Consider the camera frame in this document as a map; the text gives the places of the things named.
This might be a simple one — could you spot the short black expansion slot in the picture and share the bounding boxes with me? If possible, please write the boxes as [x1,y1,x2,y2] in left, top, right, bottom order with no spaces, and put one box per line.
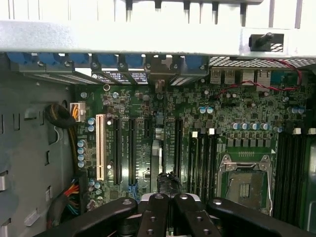
[144,118,152,139]

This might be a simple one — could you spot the coloured wire bundle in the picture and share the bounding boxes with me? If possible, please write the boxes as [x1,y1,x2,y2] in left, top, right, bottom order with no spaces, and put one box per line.
[47,179,81,229]

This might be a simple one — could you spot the CPU socket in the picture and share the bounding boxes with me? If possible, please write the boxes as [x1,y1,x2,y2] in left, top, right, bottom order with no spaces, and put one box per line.
[218,154,275,216]

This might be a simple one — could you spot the green motherboard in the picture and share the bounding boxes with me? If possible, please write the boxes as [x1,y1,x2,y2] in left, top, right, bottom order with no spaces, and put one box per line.
[74,80,316,219]

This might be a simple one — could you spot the white expansion slot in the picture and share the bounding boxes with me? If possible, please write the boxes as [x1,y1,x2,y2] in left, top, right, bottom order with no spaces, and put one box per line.
[95,114,105,181]

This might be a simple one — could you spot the power cable with white plug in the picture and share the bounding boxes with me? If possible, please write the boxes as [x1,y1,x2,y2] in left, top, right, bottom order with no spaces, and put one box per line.
[45,102,86,129]

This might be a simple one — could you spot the grey open PC case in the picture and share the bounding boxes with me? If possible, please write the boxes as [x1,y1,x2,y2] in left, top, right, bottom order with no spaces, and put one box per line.
[0,0,316,237]

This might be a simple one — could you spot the red and black twisted wire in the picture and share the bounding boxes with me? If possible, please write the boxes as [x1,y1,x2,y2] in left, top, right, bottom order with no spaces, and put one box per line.
[211,58,304,99]

